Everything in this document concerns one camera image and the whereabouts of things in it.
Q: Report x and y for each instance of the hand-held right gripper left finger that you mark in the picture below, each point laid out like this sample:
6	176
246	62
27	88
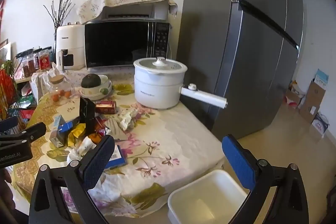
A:
98	161

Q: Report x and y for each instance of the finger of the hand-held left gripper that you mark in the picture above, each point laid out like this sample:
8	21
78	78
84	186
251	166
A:
88	119
34	132

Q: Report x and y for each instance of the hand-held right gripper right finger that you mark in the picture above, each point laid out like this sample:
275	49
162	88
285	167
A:
239	161

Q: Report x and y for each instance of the crushed red drink can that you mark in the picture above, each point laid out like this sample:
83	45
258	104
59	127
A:
101	124

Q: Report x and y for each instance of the white nut snack packet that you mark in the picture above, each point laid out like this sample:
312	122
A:
85	146

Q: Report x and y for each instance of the yellow wrapper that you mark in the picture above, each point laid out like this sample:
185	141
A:
76	134

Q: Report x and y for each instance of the blue packet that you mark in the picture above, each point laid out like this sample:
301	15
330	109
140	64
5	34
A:
118	158

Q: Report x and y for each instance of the small drink carton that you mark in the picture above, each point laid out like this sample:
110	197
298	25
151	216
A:
57	134

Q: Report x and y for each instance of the silver foil wrapper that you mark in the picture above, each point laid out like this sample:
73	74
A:
108	131

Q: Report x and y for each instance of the white tissue wad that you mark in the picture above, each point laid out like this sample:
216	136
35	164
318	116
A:
126	120

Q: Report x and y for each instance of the white plastic bin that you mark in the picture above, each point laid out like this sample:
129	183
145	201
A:
199	195

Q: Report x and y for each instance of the stack of cream plates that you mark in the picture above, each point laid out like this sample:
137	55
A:
90	96

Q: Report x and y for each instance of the small orange kumquat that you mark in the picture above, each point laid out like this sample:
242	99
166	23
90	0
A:
67	94
62	93
54	97

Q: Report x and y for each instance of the small green fruit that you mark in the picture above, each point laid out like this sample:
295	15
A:
105	91

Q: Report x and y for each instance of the dark green squash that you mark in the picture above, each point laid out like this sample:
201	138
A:
90	81

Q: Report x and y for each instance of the cream ceramic bowl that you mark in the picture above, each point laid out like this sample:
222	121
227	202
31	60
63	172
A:
104	80

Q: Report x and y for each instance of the glass jar with wooden lid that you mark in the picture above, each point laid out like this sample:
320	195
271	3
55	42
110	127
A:
59	86

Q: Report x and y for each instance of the red packets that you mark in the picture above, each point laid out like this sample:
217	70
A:
6	90

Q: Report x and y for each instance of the jar with red label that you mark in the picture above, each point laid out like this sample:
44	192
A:
44	61

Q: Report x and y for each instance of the white electric cooking pot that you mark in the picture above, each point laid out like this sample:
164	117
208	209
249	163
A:
155	92

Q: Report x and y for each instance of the rose print tablecloth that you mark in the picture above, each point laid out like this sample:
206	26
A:
168	134

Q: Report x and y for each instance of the black microwave oven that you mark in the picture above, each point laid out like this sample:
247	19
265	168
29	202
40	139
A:
118	43

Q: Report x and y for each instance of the white air fryer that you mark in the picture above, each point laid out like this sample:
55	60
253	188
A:
69	37

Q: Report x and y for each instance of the open cardboard box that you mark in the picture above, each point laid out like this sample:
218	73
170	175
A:
295	95

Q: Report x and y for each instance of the white printed bag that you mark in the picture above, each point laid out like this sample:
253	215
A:
320	123

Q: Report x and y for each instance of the grey refrigerator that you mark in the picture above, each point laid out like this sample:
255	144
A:
236	56

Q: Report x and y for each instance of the vase of dry twigs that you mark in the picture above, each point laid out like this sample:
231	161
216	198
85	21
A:
61	8

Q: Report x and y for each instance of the blue and white box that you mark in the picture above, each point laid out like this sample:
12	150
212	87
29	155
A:
321	78

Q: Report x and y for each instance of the white countertop appliance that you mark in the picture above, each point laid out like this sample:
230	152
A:
160	12

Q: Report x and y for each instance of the picture frame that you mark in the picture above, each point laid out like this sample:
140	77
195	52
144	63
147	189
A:
5	50

